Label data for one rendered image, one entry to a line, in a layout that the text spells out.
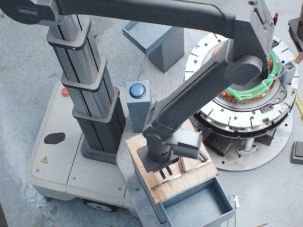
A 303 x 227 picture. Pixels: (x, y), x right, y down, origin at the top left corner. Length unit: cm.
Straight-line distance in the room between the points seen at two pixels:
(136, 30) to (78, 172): 85
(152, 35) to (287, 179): 63
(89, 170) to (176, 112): 131
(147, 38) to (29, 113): 123
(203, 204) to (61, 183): 96
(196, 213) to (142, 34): 57
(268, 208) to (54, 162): 102
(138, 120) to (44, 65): 125
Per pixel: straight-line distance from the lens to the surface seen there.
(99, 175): 240
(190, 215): 159
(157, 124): 119
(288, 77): 158
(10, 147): 282
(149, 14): 91
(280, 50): 167
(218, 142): 181
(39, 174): 246
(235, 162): 183
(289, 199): 184
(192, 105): 110
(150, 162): 138
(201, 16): 88
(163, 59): 188
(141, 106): 168
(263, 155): 185
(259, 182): 184
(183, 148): 129
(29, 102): 289
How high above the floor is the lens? 254
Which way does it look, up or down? 67 degrees down
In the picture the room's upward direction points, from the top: 9 degrees counter-clockwise
